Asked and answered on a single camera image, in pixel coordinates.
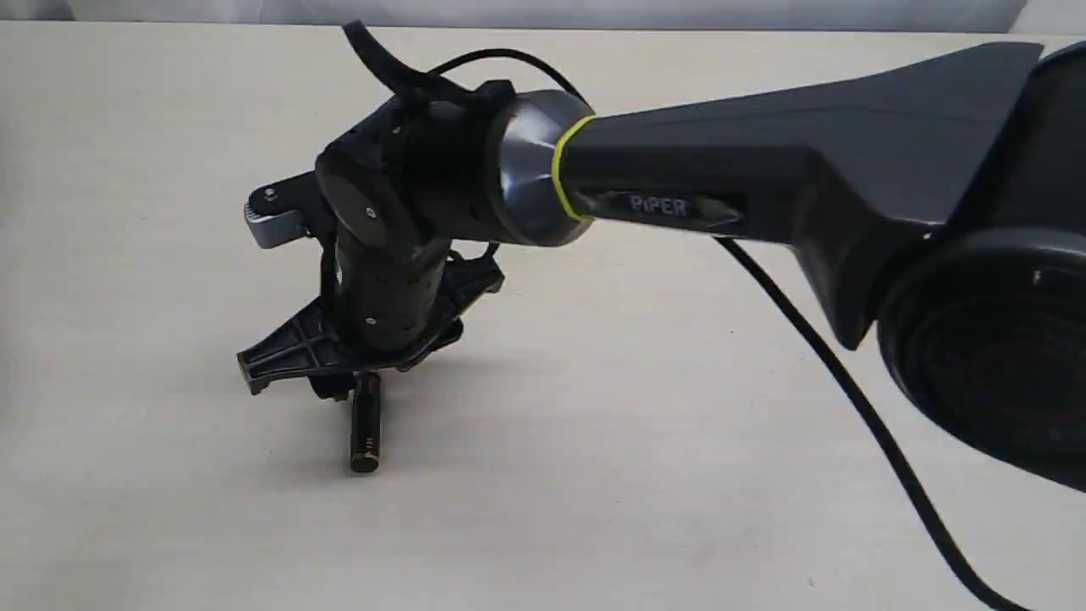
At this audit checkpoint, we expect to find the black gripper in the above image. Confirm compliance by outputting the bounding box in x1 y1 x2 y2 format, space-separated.
238 231 505 402

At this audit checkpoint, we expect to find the black handled screwdriver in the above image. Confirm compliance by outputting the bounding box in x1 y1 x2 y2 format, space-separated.
349 372 383 474

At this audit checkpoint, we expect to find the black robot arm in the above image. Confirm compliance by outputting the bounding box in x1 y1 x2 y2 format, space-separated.
238 22 1083 491

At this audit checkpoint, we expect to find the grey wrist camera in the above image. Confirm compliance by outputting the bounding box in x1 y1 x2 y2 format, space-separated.
244 171 336 249

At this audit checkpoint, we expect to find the black cable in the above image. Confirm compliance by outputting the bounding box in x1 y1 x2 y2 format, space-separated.
342 21 1032 611

